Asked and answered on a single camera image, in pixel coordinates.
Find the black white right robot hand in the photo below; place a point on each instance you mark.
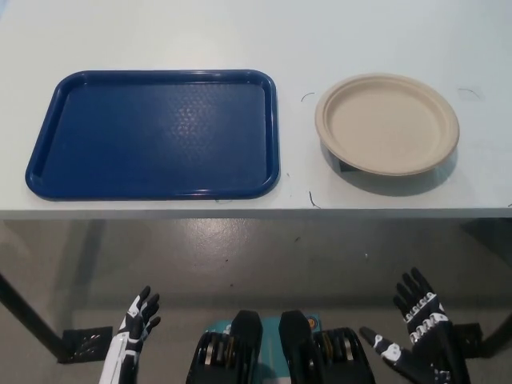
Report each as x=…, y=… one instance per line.
x=432, y=344

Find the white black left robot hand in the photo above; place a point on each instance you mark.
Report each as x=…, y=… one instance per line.
x=128, y=336

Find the beige paper plate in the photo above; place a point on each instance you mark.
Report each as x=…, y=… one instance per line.
x=388, y=124

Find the black floor foot plate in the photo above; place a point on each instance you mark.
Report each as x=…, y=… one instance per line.
x=86, y=344
x=470, y=340

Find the blue plastic tray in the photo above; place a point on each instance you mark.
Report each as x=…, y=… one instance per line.
x=120, y=136

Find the black table leg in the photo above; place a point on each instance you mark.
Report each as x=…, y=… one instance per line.
x=32, y=316

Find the black teal robot body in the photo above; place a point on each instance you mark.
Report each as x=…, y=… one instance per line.
x=296, y=352

